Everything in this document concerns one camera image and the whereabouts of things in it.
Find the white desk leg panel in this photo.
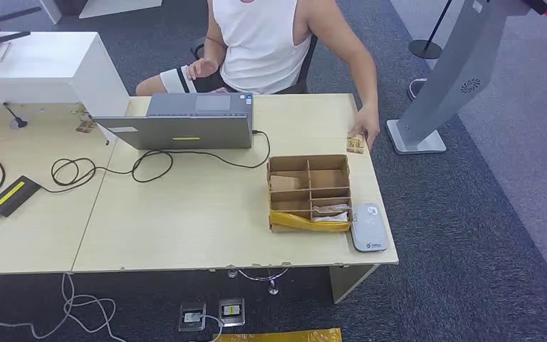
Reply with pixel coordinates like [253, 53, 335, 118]
[328, 264, 379, 304]

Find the clear cable hook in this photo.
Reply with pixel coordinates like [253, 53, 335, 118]
[227, 268, 289, 296]

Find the floor socket with white plug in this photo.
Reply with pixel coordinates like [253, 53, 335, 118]
[178, 301, 207, 332]

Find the short white socket cable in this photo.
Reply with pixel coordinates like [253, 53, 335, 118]
[188, 313, 225, 342]

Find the floor socket with yellow label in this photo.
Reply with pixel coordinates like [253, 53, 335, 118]
[218, 297, 246, 328]

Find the patterned room key card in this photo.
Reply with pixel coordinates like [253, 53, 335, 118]
[312, 204, 351, 214]

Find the white card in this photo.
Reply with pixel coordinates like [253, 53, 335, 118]
[312, 212, 350, 223]

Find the yellow plastic sheet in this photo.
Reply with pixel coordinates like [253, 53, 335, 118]
[213, 328, 343, 342]

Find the grey laptop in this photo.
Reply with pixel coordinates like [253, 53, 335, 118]
[91, 92, 254, 151]

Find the black stanchion post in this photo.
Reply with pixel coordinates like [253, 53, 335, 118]
[407, 0, 454, 61]

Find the white cabinet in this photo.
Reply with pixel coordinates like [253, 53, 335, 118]
[0, 31, 131, 145]

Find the grey card reader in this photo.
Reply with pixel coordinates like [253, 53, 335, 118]
[350, 202, 390, 254]

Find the person's left hand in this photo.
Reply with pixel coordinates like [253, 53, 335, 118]
[348, 107, 381, 151]

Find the long white floor cable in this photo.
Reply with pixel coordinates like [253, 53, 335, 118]
[0, 274, 128, 342]

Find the grey round stanchion base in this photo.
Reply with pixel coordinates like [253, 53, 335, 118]
[407, 78, 428, 101]

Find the small black desk microphone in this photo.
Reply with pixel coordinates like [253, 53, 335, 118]
[3, 102, 29, 130]

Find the black laptop power cable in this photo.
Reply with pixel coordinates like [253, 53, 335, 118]
[39, 130, 271, 195]

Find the grey kiosk stand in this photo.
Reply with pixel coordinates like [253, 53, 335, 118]
[386, 0, 531, 155]

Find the person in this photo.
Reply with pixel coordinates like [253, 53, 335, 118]
[135, 0, 381, 151]

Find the black power adapter yellow label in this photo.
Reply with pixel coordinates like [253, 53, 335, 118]
[0, 175, 42, 218]

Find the person's right hand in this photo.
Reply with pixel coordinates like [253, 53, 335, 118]
[186, 57, 219, 81]

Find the cardboard divider box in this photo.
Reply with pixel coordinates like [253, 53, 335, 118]
[266, 154, 353, 233]

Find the white furniture panel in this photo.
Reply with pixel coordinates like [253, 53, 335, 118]
[39, 0, 164, 24]

